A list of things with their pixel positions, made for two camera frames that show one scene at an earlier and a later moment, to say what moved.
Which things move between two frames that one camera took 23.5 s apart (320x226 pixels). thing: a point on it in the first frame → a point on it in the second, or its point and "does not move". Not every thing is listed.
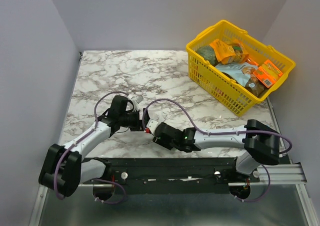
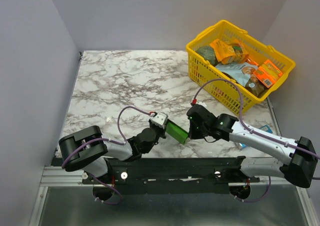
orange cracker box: [268, 73] does not move
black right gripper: [157, 132] → [192, 126]
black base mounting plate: [176, 175] does not move
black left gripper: [138, 126] → [162, 131]
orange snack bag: [229, 52] does not move
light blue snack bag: [242, 72] does not move
